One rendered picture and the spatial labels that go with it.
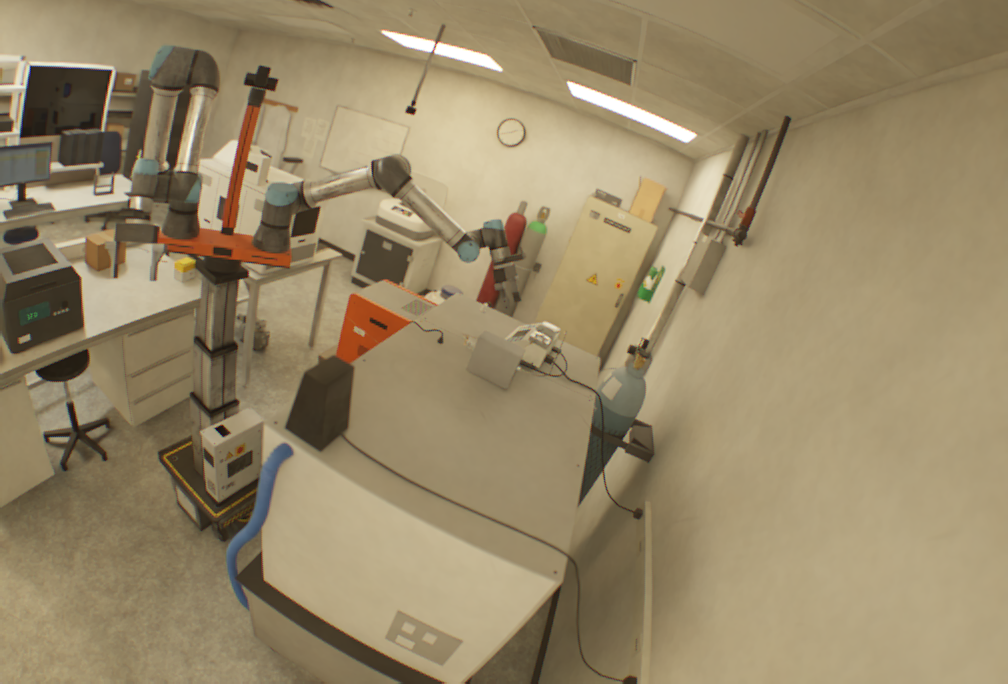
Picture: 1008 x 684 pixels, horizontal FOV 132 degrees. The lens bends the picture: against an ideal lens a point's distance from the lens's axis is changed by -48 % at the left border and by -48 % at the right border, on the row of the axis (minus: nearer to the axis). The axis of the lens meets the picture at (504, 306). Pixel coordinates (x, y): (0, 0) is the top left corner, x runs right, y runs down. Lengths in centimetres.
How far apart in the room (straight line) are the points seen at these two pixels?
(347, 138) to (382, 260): 189
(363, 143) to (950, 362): 586
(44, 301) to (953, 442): 269
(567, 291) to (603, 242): 66
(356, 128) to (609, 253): 359
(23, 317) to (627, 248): 474
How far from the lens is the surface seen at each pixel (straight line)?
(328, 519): 104
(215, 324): 180
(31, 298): 214
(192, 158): 145
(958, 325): 94
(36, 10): 662
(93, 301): 254
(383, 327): 233
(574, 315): 481
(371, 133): 588
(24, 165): 405
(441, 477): 97
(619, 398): 203
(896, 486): 90
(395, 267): 499
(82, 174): 470
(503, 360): 130
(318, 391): 86
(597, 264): 467
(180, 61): 151
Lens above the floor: 211
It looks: 20 degrees down
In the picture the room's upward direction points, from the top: 22 degrees clockwise
